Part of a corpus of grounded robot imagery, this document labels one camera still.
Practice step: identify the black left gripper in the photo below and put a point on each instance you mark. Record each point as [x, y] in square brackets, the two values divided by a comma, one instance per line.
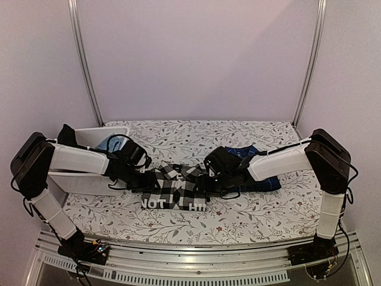
[148, 185]

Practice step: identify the aluminium corner post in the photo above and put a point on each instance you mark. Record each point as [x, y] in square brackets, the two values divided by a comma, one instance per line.
[83, 61]
[315, 46]

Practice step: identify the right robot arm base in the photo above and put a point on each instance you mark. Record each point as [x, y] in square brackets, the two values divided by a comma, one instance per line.
[320, 256]

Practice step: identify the left aluminium corner post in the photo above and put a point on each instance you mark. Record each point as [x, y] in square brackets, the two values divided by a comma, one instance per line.
[83, 61]

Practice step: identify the black cloth on bin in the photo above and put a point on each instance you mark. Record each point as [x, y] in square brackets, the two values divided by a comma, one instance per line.
[67, 136]

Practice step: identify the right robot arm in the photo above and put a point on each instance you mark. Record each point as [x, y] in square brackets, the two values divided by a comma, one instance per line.
[319, 155]

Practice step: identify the floral patterned table cloth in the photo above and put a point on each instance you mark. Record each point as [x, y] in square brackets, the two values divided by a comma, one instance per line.
[291, 212]

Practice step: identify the black white checkered shirt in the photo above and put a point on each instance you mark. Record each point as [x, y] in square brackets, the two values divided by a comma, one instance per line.
[176, 188]

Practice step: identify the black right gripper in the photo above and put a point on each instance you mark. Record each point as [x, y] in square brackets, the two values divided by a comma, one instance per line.
[202, 182]

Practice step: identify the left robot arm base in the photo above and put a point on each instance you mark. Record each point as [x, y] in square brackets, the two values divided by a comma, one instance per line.
[78, 249]

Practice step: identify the light blue shirt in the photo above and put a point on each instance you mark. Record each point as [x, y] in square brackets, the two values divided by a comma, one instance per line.
[112, 143]

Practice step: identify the right aluminium corner post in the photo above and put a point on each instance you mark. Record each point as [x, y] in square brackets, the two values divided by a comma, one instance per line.
[315, 46]

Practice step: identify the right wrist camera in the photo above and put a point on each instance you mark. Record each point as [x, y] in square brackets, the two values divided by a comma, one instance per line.
[209, 170]

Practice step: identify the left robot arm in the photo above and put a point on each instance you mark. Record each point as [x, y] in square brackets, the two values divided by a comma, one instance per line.
[30, 167]

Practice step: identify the white plastic bin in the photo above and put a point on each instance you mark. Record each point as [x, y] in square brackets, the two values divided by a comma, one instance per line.
[82, 171]

